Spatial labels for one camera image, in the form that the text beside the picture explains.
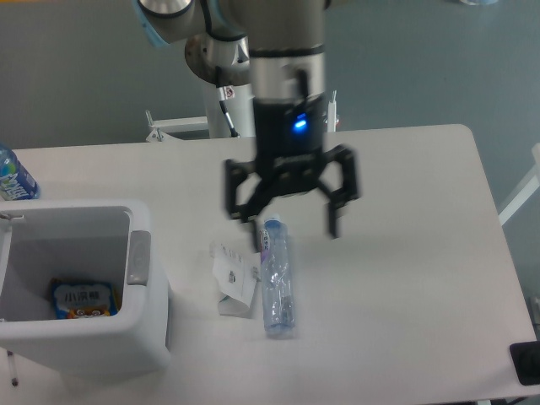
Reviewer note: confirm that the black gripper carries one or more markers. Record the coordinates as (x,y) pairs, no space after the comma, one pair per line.
(289,160)

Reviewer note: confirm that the white push-lid trash can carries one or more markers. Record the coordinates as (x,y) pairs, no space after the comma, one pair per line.
(93,240)

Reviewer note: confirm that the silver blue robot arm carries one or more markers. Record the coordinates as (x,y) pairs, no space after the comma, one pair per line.
(283,61)

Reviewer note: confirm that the empty clear plastic bottle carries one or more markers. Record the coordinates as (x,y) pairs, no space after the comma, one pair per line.
(278,308)

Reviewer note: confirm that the white crumpled paper receipt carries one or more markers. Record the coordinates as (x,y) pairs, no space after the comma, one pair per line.
(237,277)

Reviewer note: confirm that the blue snack packet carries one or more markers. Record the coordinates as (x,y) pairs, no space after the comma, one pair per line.
(82,299)

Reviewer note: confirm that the blue labelled water bottle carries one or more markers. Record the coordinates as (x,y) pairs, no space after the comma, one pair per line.
(16,182)

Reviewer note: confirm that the black device at table edge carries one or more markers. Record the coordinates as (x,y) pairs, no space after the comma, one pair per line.
(525,357)

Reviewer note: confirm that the white upright bracket post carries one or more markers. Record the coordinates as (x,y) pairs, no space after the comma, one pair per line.
(331,117)

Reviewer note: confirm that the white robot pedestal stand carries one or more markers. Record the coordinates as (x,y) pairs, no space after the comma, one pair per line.
(228,114)

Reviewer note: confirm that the white frame bar right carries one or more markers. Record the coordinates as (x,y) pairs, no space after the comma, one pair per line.
(525,188)

